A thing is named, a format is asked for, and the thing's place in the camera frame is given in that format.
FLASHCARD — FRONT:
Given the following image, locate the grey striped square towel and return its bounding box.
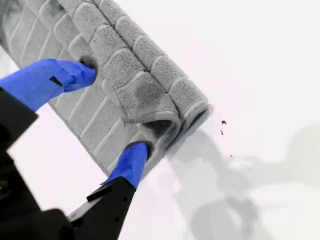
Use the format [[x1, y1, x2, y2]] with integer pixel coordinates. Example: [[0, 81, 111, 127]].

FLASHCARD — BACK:
[[0, 0, 210, 181]]

